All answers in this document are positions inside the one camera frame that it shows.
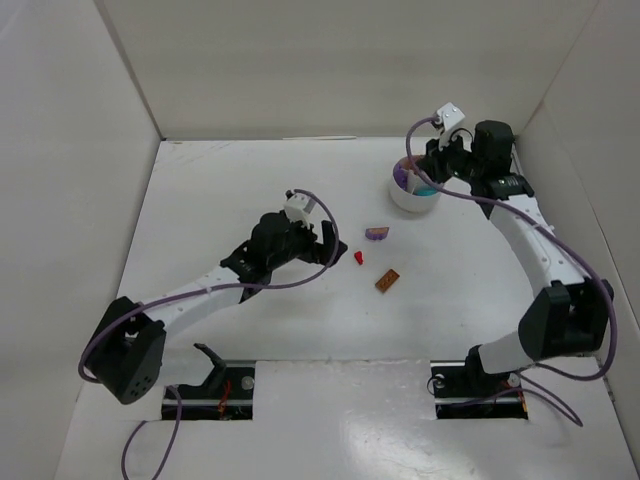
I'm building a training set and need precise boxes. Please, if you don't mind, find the white round divided container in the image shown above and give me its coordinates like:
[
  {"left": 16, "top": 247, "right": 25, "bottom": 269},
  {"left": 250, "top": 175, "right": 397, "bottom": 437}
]
[{"left": 389, "top": 156, "right": 440, "bottom": 214}]

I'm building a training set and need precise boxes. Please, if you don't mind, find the long teal lego brick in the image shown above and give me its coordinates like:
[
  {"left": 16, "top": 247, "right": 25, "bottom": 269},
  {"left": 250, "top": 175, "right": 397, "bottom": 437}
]
[{"left": 413, "top": 188, "right": 439, "bottom": 197}]

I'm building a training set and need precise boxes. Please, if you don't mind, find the lavender lego brick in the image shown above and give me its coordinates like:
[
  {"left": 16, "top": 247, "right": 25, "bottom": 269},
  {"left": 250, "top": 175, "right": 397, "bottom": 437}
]
[{"left": 393, "top": 162, "right": 408, "bottom": 191}]

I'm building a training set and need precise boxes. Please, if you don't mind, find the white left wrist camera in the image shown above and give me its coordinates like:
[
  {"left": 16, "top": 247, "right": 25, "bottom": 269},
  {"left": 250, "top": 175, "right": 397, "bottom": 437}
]
[{"left": 283, "top": 190, "right": 316, "bottom": 227}]

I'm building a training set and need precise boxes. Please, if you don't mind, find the brown lego brick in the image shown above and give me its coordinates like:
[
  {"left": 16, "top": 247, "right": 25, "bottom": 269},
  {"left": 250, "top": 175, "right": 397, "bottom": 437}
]
[{"left": 375, "top": 269, "right": 400, "bottom": 294}]

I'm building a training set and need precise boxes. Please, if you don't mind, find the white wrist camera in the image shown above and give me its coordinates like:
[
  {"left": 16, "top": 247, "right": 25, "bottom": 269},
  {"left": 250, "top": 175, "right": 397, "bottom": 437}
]
[
  {"left": 283, "top": 190, "right": 316, "bottom": 227},
  {"left": 432, "top": 102, "right": 465, "bottom": 150}
]

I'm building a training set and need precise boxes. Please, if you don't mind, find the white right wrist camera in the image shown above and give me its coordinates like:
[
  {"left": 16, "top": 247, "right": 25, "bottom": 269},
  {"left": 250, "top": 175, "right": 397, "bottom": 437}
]
[{"left": 432, "top": 102, "right": 465, "bottom": 150}]

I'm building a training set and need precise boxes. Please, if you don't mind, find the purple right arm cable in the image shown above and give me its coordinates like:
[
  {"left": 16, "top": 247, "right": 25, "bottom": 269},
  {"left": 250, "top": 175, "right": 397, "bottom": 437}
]
[{"left": 404, "top": 113, "right": 619, "bottom": 427}]

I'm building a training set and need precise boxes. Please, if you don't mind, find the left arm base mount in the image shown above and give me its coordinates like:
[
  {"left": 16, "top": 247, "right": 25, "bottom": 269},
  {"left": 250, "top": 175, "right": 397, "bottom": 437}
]
[{"left": 159, "top": 343, "right": 256, "bottom": 421}]

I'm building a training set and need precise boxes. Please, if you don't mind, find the purple curved printed lego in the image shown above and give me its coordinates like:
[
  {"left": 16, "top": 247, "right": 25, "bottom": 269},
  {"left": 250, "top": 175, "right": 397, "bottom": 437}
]
[{"left": 364, "top": 227, "right": 389, "bottom": 241}]

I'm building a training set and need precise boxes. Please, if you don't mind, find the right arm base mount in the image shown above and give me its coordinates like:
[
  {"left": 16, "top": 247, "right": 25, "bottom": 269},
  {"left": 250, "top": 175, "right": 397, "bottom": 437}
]
[{"left": 427, "top": 360, "right": 528, "bottom": 420}]

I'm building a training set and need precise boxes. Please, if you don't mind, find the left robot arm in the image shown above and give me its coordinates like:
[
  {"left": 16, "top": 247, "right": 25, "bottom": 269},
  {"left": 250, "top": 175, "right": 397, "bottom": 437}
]
[{"left": 78, "top": 211, "right": 347, "bottom": 405}]

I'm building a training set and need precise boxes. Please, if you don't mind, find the aluminium rail on table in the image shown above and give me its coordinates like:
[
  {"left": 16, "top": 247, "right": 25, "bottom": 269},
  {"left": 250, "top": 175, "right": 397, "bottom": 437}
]
[{"left": 498, "top": 139, "right": 556, "bottom": 236}]

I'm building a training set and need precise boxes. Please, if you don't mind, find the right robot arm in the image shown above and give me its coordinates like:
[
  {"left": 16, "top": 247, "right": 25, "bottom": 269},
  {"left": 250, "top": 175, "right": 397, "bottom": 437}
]
[{"left": 417, "top": 115, "right": 616, "bottom": 384}]

